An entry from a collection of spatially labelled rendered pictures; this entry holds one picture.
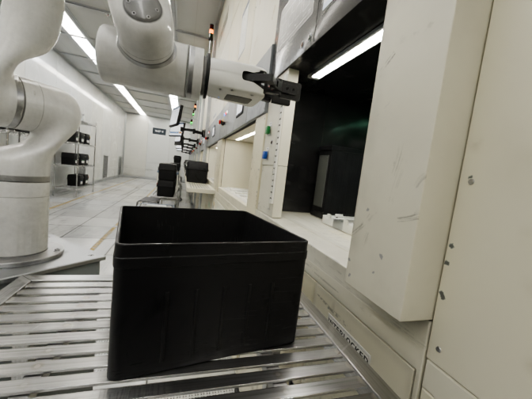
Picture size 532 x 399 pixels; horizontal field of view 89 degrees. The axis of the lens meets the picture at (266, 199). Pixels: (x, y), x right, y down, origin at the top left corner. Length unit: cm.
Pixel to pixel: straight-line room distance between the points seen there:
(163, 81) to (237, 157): 204
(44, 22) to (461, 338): 92
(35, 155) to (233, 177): 187
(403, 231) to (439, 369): 17
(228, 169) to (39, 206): 184
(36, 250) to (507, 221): 89
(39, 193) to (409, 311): 80
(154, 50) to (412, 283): 46
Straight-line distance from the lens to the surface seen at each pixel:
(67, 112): 86
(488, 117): 40
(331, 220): 99
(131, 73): 50
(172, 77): 50
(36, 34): 83
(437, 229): 39
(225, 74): 49
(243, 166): 252
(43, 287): 71
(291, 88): 54
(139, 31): 44
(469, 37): 42
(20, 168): 82
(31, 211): 84
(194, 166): 340
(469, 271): 39
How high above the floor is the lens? 103
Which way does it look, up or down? 6 degrees down
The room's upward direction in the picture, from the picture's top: 7 degrees clockwise
